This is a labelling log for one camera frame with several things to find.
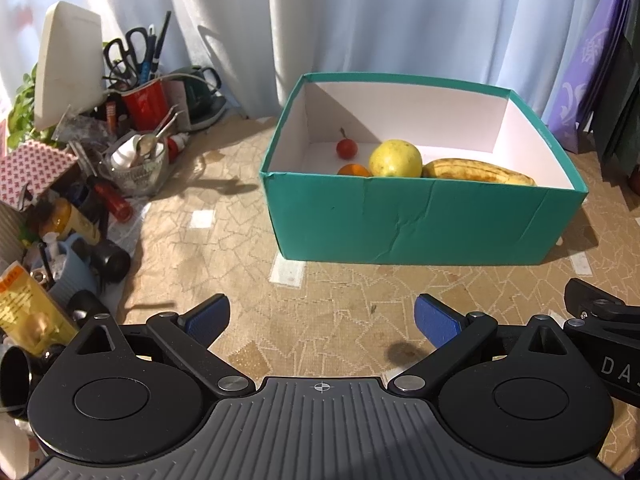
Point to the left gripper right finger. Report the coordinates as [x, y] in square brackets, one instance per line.
[460, 340]

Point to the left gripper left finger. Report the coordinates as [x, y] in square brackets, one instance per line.
[185, 338]

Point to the orange fruit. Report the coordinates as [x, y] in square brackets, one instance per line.
[355, 170]

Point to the black round cap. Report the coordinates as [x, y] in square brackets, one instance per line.
[110, 261]

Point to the blue mug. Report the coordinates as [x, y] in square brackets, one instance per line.
[63, 269]

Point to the yellow packet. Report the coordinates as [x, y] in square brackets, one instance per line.
[28, 315]

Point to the yellow banana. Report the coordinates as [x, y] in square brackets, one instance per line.
[474, 170]

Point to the amber jar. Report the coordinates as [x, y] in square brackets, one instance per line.
[65, 219]

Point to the glass bowl with items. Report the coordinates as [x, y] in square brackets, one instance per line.
[133, 173]

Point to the yellow pear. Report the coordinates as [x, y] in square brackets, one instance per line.
[396, 158]

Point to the teal cardboard box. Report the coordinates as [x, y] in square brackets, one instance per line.
[317, 214]

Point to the red small bottle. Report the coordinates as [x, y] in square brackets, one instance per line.
[175, 145]

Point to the dark green folders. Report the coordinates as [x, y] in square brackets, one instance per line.
[615, 122]

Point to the red cherry tomato with stem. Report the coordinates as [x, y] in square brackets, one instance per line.
[346, 148]

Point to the red pen cup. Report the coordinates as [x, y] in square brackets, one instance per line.
[147, 105]

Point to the red white patterned box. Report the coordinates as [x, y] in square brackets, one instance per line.
[34, 167]

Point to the green plant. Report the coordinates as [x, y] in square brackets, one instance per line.
[21, 119]

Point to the white board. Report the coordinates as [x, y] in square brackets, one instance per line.
[70, 65]

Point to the black scissors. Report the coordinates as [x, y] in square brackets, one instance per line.
[124, 57]

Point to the purple patterned bag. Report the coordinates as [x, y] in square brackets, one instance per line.
[580, 74]

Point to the white curtain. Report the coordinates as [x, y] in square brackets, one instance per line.
[261, 47]

